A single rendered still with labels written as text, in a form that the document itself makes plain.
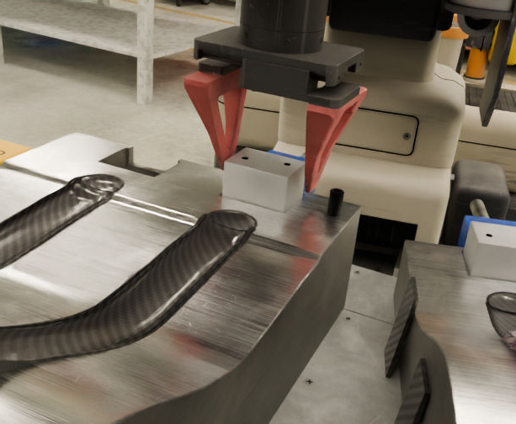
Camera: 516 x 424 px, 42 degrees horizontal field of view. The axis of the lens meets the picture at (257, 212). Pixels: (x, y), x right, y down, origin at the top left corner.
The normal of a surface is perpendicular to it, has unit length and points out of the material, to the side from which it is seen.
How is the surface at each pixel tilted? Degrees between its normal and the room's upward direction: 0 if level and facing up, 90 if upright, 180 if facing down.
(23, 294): 16
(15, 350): 28
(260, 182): 90
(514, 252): 90
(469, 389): 5
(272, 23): 90
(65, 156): 0
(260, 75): 90
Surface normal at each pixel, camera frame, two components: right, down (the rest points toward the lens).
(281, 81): -0.43, 0.36
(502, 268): -0.14, 0.42
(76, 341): 0.32, -0.94
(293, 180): 0.90, 0.26
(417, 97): -0.06, -0.56
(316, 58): 0.08, -0.89
